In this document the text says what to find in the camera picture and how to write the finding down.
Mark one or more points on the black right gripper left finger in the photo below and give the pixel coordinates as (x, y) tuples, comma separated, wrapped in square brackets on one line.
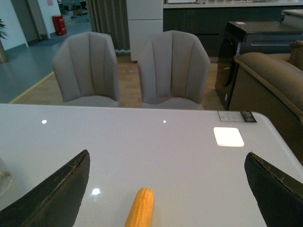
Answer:
[(55, 202)]

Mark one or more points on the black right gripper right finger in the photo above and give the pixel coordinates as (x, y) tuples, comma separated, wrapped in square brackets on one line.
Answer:
[(279, 196)]

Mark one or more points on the yellow corn cob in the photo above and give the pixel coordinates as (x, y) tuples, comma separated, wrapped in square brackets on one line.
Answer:
[(141, 212)]

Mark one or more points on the gold plant pot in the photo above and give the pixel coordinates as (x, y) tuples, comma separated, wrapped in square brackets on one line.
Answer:
[(3, 54)]

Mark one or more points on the table corner label sticker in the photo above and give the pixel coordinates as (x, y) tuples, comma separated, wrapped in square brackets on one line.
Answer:
[(236, 116)]

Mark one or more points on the brown sofa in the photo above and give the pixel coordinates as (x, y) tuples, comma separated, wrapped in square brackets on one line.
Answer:
[(272, 85)]

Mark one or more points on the left beige upholstered chair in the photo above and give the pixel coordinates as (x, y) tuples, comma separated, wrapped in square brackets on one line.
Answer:
[(86, 70)]

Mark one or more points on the beige upholstered chair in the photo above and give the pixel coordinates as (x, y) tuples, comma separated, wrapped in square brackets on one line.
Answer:
[(173, 68), (86, 70)]

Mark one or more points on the black appliance cabinet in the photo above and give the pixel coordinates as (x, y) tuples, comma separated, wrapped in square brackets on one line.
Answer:
[(267, 37)]

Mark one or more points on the right beige upholstered chair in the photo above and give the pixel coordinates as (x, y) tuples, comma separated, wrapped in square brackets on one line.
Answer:
[(173, 68)]

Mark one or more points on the green potted plant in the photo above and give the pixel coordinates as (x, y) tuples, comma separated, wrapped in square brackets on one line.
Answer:
[(3, 33)]

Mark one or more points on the red fire extinguisher box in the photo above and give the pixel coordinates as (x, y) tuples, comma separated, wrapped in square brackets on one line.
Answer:
[(59, 25)]

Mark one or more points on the dark kitchen counter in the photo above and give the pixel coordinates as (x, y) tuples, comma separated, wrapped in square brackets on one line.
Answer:
[(208, 21)]

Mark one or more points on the white square pillar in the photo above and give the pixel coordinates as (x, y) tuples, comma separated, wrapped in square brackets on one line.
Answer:
[(145, 18)]

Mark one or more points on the white microwave oven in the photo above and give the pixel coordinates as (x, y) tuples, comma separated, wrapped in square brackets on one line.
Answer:
[(180, 1)]

